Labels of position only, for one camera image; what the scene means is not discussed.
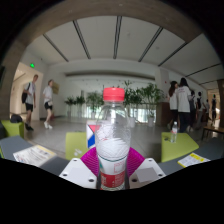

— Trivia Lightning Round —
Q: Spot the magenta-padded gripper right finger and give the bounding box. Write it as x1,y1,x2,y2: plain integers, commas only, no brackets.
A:
125,146,167,190

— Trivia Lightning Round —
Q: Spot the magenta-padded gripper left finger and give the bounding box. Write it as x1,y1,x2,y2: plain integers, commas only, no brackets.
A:
58,146,101,190

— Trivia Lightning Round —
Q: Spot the red-capped clear water bottle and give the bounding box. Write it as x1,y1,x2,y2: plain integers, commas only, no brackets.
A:
94,87,132,192

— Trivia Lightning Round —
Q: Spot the small clear water bottle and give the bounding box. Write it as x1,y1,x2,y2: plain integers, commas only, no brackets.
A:
170,121,179,144

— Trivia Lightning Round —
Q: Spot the large lime green table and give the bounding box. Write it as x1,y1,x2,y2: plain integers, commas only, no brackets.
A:
65,131,91,162

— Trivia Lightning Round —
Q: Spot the red blue white cube box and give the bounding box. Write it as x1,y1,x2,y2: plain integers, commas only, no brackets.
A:
85,120,101,150

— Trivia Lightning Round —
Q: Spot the small lime green table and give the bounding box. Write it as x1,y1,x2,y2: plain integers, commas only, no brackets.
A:
161,131,200,163

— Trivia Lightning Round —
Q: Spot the yellow and white booklet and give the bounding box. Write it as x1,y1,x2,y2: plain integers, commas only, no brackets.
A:
177,152,212,169

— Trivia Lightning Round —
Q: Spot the white printed magazine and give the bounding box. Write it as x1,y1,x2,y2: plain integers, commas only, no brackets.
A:
12,144,57,168

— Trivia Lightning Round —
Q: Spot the potted green plants group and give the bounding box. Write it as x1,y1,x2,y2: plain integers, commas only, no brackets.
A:
64,79,165,128

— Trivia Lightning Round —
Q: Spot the person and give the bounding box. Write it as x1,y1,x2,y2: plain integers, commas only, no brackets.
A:
196,91,205,123
189,89,198,128
175,77,193,134
42,79,55,130
21,73,39,132
210,94,218,122
167,80,179,131

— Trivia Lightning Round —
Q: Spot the lime green seat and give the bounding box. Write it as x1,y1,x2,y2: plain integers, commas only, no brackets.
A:
0,119,26,139

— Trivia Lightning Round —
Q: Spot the wooden bench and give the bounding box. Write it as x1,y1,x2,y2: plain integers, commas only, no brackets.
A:
201,124,224,141

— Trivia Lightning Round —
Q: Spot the black bag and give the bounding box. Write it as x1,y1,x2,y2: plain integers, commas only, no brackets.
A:
9,113,24,124

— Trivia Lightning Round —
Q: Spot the wooden shelf unit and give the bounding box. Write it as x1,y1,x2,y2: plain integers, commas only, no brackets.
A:
216,79,224,128

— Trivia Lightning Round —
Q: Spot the yellowish wall plaque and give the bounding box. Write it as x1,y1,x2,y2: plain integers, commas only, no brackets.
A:
51,81,60,95

